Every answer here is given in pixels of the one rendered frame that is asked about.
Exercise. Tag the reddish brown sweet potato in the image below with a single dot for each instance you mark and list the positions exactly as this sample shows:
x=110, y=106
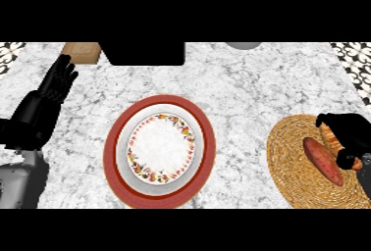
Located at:
x=322, y=160

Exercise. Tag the red rimmed floral plate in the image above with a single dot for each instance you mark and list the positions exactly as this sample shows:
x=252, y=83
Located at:
x=160, y=150

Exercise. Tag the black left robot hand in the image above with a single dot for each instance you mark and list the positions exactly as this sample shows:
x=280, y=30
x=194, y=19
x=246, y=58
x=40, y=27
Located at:
x=46, y=94

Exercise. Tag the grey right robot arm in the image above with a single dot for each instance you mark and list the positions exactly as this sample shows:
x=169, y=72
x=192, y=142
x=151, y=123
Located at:
x=365, y=183

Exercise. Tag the round woven straw placemat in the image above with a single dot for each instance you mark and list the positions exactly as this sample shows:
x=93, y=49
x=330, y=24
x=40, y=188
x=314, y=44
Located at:
x=290, y=163

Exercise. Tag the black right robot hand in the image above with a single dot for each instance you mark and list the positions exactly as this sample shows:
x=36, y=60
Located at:
x=355, y=130

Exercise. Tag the black appliance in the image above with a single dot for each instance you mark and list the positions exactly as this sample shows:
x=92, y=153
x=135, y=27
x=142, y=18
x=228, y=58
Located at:
x=145, y=53

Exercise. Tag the brown wooden block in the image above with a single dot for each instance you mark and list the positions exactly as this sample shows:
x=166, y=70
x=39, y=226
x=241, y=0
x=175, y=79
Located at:
x=82, y=52

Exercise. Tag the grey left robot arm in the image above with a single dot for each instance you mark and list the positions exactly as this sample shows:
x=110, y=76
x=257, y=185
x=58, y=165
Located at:
x=19, y=183

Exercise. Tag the grey round object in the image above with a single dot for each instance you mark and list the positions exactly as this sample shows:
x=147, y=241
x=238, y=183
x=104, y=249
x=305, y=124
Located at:
x=243, y=45

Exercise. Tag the golden brown croissant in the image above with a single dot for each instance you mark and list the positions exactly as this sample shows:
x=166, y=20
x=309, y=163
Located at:
x=330, y=137

